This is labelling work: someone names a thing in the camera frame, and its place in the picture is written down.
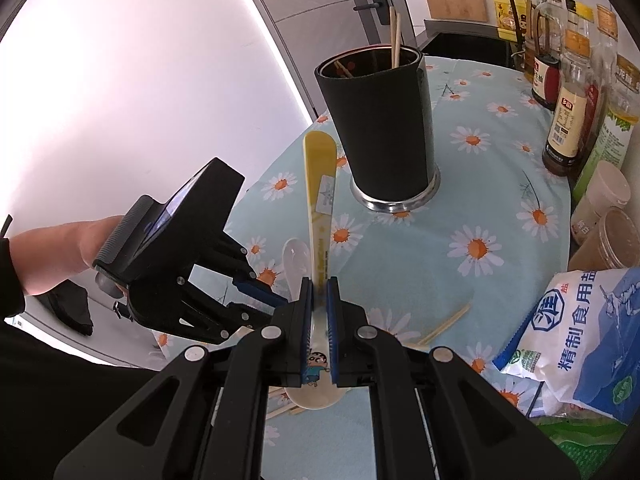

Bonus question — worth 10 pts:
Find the soy sauce bottle red label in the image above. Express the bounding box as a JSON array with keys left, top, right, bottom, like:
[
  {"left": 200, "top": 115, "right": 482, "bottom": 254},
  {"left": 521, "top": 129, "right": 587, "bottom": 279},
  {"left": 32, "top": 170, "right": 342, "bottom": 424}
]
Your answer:
[{"left": 530, "top": 0, "right": 566, "bottom": 112}]

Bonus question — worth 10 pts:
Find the person's left hand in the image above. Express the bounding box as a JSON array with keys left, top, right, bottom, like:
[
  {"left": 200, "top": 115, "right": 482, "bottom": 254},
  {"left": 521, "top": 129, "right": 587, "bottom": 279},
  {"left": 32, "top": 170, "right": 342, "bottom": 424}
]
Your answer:
[{"left": 20, "top": 215, "right": 126, "bottom": 300}]

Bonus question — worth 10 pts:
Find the yellow white cartoon spoon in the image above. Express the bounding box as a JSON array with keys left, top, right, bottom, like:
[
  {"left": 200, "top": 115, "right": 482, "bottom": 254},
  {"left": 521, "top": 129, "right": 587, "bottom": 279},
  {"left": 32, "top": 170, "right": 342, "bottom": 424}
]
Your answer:
[{"left": 285, "top": 131, "right": 351, "bottom": 411}]

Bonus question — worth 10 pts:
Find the grey door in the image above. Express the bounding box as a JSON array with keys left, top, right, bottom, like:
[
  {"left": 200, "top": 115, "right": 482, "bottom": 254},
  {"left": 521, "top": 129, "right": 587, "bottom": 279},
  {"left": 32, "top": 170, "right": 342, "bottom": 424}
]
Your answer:
[{"left": 334, "top": 0, "right": 418, "bottom": 58}]

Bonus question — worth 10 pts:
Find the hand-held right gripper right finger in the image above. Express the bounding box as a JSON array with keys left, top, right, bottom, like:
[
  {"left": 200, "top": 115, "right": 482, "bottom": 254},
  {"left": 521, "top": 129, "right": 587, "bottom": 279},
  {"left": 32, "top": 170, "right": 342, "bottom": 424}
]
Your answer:
[{"left": 325, "top": 276, "right": 583, "bottom": 480}]

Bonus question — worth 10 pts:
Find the black utensil holder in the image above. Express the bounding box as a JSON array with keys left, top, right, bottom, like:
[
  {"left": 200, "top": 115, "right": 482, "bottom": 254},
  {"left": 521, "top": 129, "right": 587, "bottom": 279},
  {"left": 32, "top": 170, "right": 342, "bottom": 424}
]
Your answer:
[{"left": 314, "top": 45, "right": 442, "bottom": 213}]

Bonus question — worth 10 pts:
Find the daisy print tablecloth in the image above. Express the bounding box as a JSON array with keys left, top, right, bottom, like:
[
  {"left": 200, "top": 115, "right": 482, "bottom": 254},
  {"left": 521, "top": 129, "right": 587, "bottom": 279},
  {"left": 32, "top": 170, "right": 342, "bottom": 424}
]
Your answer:
[{"left": 150, "top": 55, "right": 573, "bottom": 480}]

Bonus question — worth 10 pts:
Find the brown sauce bottle white label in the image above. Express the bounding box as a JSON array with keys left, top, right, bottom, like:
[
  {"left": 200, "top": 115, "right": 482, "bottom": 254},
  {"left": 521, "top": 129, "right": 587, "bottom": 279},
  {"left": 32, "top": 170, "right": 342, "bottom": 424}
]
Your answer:
[{"left": 542, "top": 0, "right": 601, "bottom": 177}]

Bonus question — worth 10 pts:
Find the white plastic spoon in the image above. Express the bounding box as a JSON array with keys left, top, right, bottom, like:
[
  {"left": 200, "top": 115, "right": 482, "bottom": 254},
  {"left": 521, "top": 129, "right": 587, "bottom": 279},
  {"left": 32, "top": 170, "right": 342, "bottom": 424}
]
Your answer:
[{"left": 281, "top": 238, "right": 315, "bottom": 306}]

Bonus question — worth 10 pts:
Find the dark cloth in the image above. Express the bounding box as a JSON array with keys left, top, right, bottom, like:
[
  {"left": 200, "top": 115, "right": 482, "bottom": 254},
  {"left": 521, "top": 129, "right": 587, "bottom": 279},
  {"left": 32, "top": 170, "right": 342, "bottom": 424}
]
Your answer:
[{"left": 47, "top": 280, "right": 95, "bottom": 337}]

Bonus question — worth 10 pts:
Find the black door handle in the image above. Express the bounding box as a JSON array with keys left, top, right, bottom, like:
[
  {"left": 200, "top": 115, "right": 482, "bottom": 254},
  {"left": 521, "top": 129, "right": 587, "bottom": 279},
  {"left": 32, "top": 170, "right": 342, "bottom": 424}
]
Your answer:
[{"left": 352, "top": 0, "right": 389, "bottom": 26}]

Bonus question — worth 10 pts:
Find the beige lid plastic jar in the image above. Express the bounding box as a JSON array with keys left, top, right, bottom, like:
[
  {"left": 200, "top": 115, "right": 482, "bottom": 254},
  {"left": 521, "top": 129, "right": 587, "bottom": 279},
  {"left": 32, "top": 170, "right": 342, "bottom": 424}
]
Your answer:
[
  {"left": 569, "top": 206, "right": 640, "bottom": 272},
  {"left": 570, "top": 161, "right": 632, "bottom": 246}
]

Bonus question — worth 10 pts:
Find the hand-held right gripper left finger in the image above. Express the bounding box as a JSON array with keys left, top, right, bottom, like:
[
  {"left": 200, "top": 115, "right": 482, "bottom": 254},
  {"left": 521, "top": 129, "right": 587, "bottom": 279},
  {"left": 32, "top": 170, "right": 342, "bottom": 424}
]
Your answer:
[{"left": 54, "top": 277, "right": 317, "bottom": 480}]

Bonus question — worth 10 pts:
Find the green label oil bottle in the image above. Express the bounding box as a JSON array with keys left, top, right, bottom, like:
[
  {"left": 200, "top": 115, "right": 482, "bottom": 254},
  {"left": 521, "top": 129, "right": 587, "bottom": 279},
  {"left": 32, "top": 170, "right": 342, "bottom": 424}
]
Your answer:
[{"left": 572, "top": 4, "right": 640, "bottom": 203}]

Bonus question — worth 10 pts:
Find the white blue salt bag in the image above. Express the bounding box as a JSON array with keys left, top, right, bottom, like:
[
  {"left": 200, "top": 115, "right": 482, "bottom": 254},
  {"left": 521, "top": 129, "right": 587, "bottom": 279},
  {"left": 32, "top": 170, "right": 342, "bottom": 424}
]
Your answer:
[{"left": 492, "top": 266, "right": 640, "bottom": 426}]

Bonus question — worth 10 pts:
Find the black kitchen sink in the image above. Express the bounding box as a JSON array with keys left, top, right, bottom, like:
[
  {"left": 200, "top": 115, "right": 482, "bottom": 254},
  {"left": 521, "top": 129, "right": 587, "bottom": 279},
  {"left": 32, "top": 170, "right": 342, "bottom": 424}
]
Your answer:
[{"left": 424, "top": 31, "right": 516, "bottom": 70}]

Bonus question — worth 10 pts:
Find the green plastic bag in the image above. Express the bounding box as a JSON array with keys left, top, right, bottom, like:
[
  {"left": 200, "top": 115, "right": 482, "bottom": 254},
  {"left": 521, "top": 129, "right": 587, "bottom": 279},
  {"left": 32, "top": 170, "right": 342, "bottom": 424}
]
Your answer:
[{"left": 536, "top": 416, "right": 628, "bottom": 473}]

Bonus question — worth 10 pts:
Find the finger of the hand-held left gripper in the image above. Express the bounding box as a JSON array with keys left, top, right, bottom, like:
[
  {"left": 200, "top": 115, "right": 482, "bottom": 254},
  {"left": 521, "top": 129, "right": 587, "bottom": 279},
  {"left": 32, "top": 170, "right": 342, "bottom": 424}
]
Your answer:
[
  {"left": 200, "top": 232, "right": 289, "bottom": 310},
  {"left": 175, "top": 280, "right": 275, "bottom": 346}
]

